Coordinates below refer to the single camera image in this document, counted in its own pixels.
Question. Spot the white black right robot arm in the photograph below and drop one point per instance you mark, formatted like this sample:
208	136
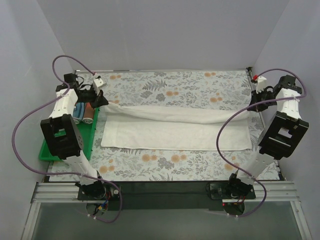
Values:
279	139

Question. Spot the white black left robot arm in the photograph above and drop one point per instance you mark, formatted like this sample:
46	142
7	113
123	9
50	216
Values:
63	137

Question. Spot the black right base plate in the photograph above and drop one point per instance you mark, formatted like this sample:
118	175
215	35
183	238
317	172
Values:
224	190

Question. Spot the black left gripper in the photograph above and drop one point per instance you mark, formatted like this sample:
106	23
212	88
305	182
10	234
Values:
97	98

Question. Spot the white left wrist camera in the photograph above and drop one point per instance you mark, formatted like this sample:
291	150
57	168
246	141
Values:
98	84

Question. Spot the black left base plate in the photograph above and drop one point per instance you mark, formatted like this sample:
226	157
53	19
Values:
112	192

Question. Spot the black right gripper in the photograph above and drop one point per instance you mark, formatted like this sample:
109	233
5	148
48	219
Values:
258	99

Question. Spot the blue rolled towel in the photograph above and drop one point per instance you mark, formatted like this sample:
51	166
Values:
78	112

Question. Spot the aluminium frame rail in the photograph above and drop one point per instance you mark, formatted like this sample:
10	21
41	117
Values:
64	192

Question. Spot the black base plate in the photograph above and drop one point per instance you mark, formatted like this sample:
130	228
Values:
224	190
112	192

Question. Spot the orange rolled towel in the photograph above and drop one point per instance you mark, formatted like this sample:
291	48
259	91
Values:
89	112

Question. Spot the green plastic tray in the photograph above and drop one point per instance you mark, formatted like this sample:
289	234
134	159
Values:
86	130

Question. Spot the white towel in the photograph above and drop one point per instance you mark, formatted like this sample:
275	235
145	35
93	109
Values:
155	127

